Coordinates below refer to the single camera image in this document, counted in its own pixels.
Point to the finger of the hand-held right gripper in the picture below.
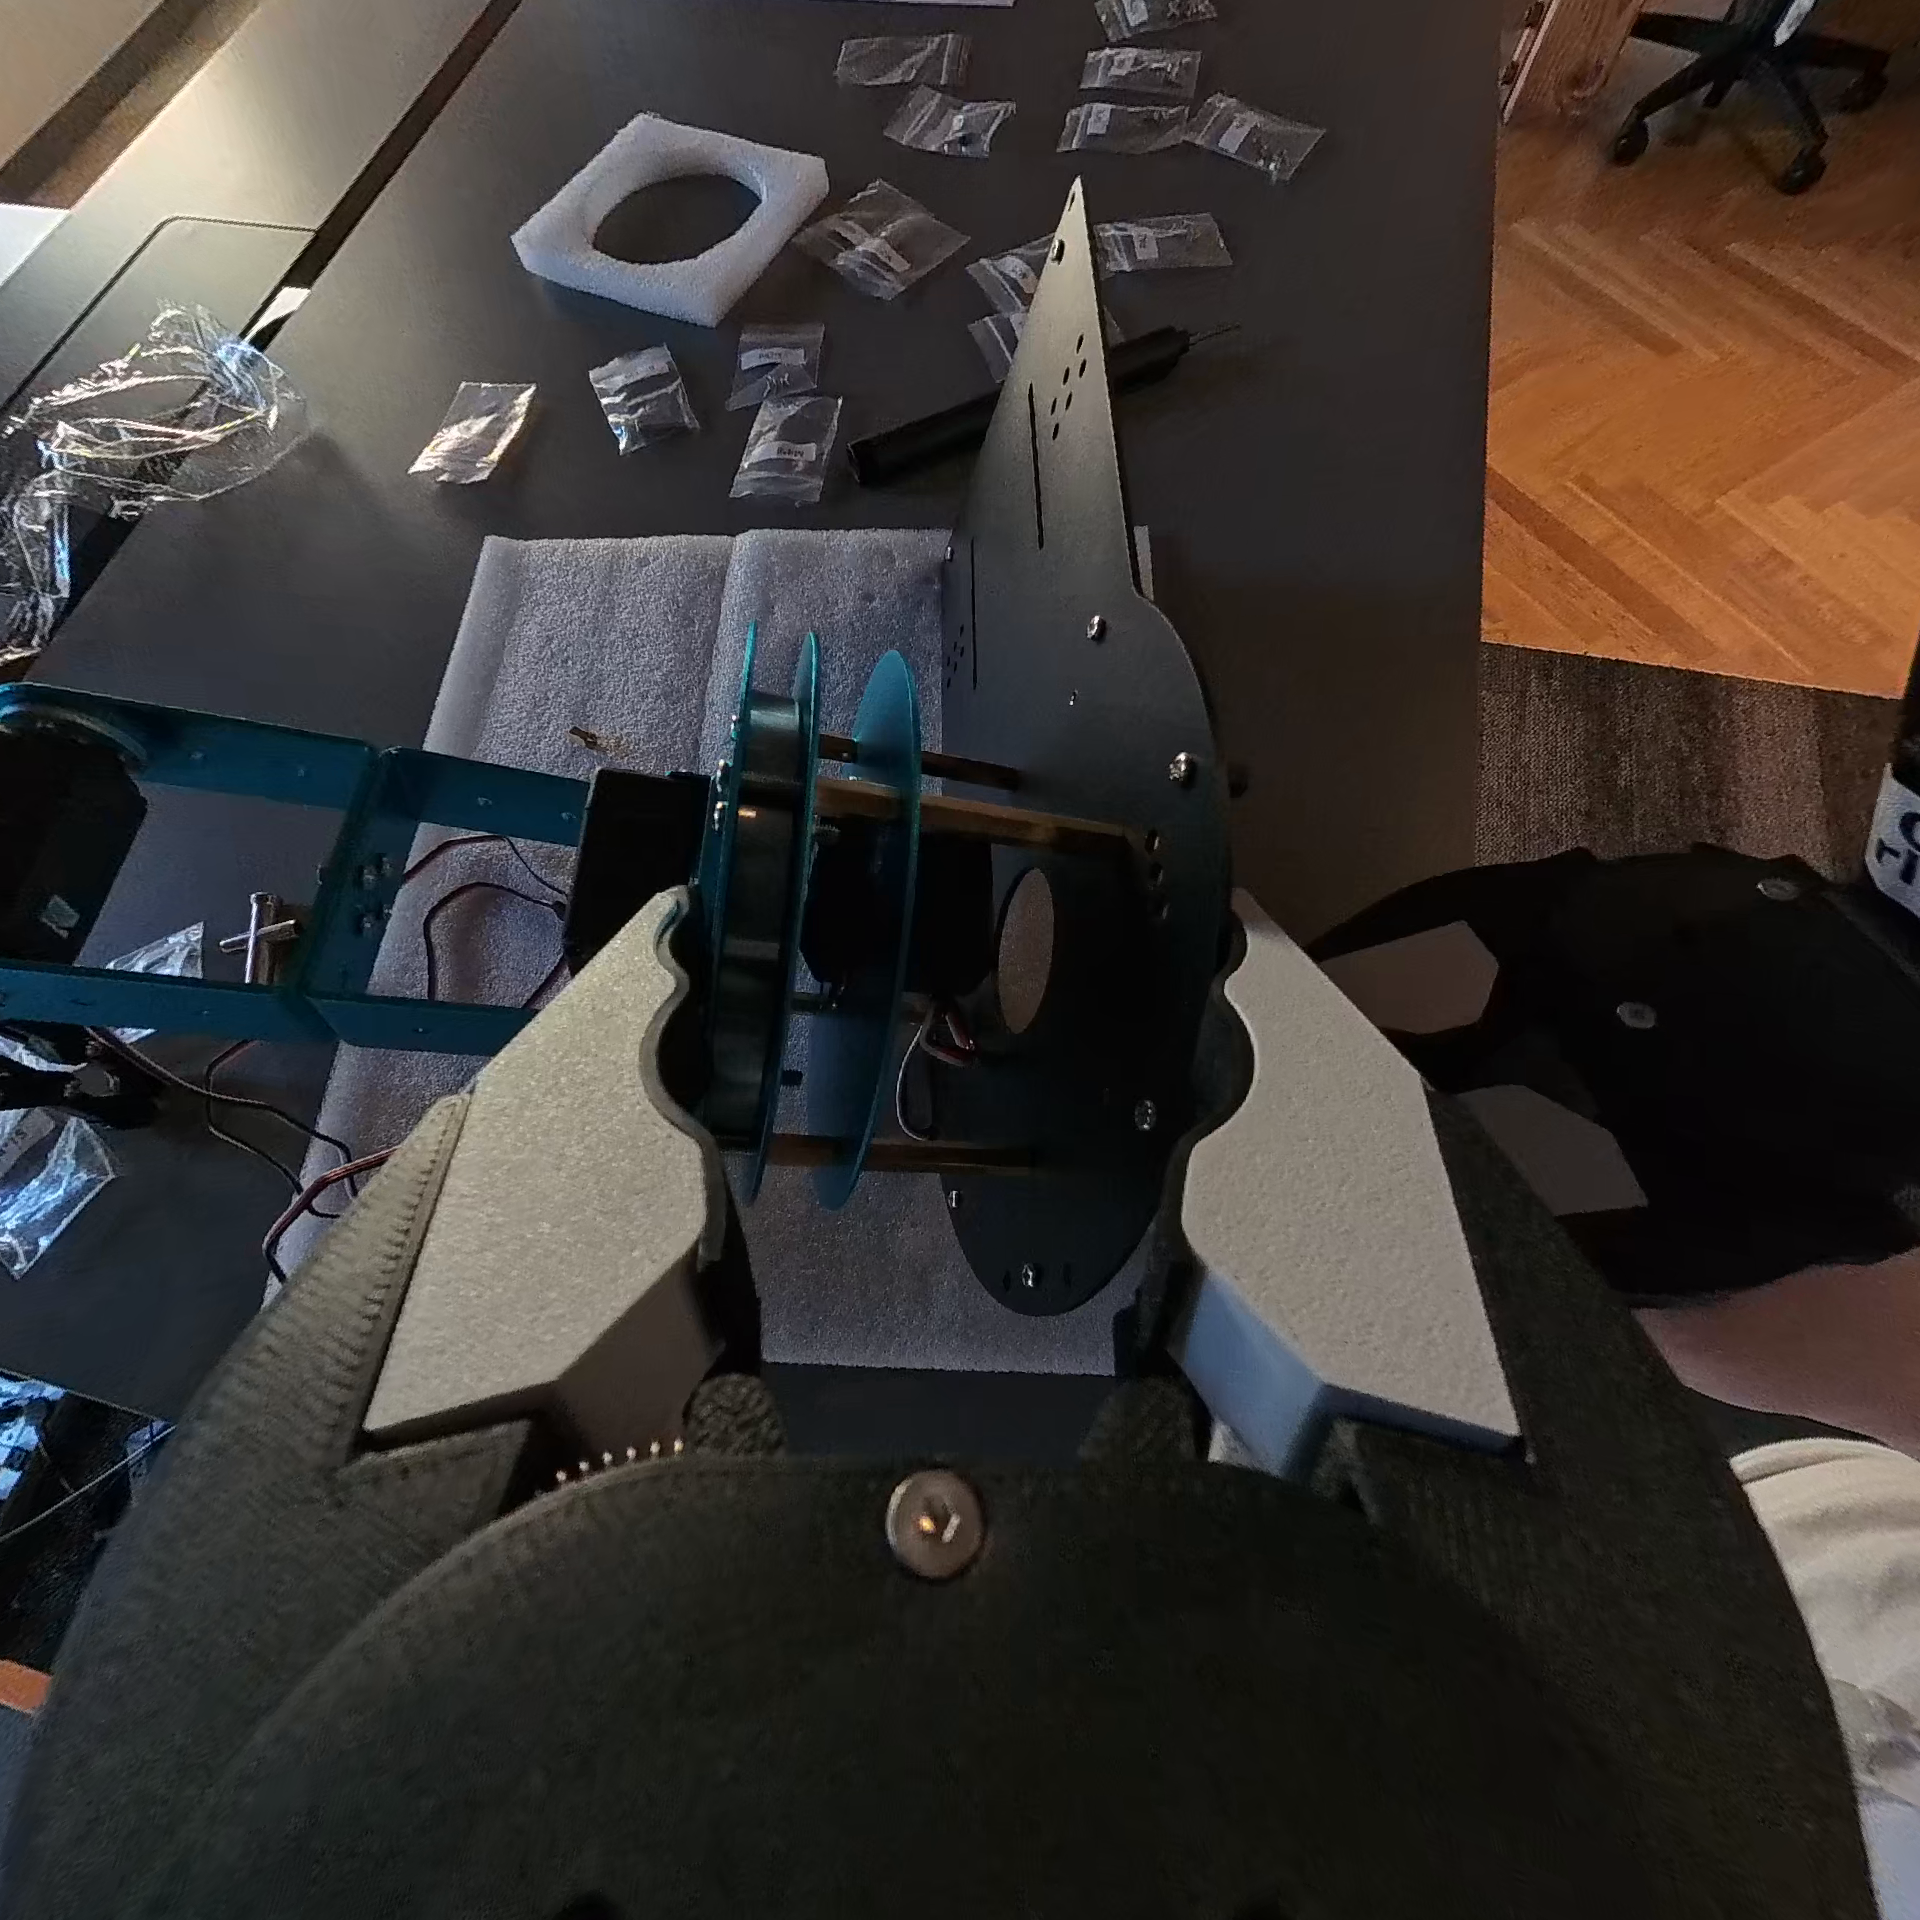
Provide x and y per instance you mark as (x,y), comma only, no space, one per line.
(1448,974)
(1576,1155)

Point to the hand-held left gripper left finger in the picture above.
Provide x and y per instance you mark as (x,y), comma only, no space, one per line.
(556,1200)

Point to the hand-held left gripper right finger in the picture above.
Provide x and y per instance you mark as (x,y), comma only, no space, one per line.
(1348,1200)

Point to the blue and black toy robot arm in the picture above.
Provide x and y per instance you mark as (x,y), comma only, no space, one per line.
(1080,674)

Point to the black screwdriver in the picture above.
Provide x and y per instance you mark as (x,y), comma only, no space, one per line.
(914,442)

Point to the person's right forearm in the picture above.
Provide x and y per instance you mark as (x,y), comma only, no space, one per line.
(1800,1349)

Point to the dark desk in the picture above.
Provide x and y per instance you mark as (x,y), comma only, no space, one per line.
(346,524)

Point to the silver cross wrench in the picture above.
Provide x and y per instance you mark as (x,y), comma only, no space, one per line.
(268,937)

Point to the empty clear plastic bag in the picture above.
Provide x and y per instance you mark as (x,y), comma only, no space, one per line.
(159,954)
(54,1194)

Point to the person's white clothing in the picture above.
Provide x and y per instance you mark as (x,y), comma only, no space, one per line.
(1846,1651)

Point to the white foam sheet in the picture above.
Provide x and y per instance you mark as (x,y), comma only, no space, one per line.
(600,598)

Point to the scattered small parts bags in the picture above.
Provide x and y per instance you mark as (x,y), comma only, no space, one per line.
(780,442)

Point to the crumpled clear plastic wrap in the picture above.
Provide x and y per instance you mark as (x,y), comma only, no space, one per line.
(148,420)

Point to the black office chair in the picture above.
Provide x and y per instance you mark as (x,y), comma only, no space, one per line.
(1740,75)

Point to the light grey flat panel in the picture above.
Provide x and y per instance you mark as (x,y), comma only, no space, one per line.
(31,241)

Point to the wooden post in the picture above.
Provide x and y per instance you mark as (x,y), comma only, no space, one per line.
(1559,53)

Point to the white square foam frame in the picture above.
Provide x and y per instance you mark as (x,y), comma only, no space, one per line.
(547,248)

